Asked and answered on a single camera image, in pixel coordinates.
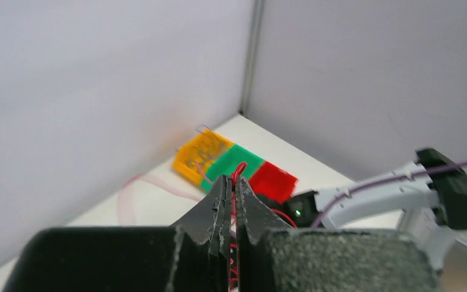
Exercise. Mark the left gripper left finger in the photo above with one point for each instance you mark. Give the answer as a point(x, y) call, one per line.
point(192, 254)

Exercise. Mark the green plastic bin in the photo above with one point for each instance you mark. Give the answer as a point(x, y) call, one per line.
point(233, 165)

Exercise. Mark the red plastic bin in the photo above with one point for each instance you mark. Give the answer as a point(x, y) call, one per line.
point(273, 182)

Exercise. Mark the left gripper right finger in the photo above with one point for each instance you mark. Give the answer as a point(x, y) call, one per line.
point(274, 256)

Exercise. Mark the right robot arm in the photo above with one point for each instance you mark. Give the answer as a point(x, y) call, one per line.
point(431, 193)

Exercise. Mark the yellow plastic bin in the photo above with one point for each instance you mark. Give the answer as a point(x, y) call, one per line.
point(194, 158)

